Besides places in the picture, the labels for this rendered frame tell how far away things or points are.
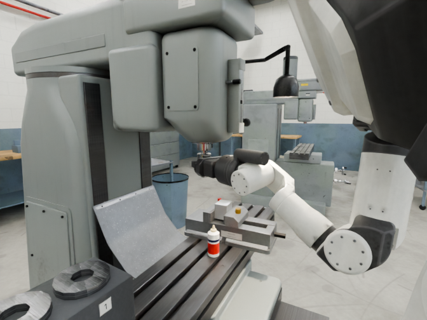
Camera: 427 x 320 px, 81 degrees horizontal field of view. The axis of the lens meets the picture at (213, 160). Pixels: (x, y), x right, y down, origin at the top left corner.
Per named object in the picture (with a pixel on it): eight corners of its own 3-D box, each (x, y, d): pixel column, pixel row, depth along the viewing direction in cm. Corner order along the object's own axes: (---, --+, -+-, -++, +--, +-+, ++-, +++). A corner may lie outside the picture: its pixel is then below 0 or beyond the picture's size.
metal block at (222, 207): (232, 214, 101) (232, 200, 100) (226, 220, 96) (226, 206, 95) (220, 213, 103) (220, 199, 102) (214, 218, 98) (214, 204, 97)
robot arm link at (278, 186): (258, 172, 71) (294, 204, 64) (236, 181, 66) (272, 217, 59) (266, 154, 67) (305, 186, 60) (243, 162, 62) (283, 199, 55)
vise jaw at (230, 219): (248, 216, 102) (248, 207, 101) (238, 228, 91) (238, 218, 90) (234, 213, 104) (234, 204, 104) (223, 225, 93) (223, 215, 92)
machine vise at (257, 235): (277, 236, 99) (278, 210, 97) (269, 255, 86) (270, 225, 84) (200, 221, 114) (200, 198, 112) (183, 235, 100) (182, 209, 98)
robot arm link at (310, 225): (284, 213, 64) (352, 277, 53) (266, 216, 56) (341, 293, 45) (311, 181, 60) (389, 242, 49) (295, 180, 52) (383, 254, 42)
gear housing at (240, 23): (255, 40, 80) (257, 7, 79) (223, 13, 59) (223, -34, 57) (171, 53, 96) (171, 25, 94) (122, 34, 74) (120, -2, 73)
